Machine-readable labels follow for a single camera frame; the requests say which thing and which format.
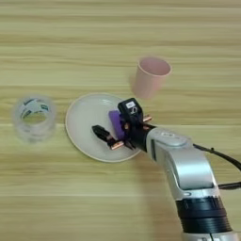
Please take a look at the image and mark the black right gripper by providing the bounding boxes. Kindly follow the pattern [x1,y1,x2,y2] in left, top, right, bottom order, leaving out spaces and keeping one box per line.
[91,114,156,153]

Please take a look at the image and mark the purple eraser block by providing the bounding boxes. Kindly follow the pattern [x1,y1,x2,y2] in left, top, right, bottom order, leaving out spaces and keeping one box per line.
[108,109,127,141]

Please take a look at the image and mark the white round plate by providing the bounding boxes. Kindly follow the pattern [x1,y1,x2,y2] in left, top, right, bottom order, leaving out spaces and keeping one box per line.
[65,92,142,164]

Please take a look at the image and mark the black box white label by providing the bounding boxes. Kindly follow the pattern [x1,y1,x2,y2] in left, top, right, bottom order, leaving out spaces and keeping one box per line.
[117,97,144,122]

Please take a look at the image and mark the pink plastic cup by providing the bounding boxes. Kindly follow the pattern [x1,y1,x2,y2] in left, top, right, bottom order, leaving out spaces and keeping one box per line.
[131,56,173,100]

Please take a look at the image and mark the clear packing tape roll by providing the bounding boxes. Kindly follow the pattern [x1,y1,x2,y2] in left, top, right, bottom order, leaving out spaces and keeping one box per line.
[11,95,57,144]

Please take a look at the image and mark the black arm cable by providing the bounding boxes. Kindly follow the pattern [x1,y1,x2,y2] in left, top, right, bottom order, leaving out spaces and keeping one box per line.
[192,143,241,191]

